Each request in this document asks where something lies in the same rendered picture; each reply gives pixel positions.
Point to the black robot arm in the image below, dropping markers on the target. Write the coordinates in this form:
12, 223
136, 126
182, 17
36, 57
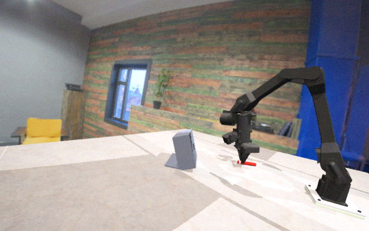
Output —
335, 184

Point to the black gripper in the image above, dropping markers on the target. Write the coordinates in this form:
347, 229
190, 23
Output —
245, 146

